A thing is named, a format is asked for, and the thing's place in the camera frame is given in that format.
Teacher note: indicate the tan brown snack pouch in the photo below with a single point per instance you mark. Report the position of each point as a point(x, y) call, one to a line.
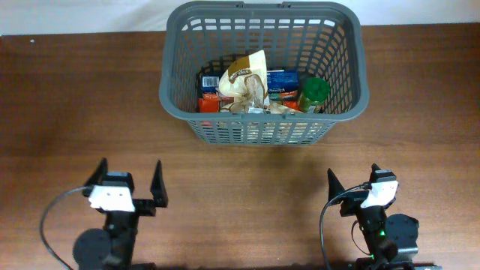
point(245, 81)

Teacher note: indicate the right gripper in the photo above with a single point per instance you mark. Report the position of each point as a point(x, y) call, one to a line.
point(353, 202)

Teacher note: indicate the green lid spice jar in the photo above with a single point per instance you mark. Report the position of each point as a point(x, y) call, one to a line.
point(314, 92)

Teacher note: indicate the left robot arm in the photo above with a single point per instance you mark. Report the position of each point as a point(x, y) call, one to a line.
point(111, 246)

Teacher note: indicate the multicolour tissue pack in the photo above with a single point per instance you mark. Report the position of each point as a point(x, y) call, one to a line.
point(283, 85)

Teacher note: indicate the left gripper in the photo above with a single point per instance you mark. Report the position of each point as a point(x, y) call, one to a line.
point(146, 208)

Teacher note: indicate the pale orange bag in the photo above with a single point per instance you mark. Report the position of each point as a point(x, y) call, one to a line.
point(276, 108)

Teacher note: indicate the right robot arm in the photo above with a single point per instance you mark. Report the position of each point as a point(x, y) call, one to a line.
point(391, 240)

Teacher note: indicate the grey plastic shopping basket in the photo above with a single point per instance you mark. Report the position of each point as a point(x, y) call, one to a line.
point(316, 38)

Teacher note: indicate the orange pasta package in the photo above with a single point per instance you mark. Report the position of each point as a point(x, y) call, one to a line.
point(215, 103)

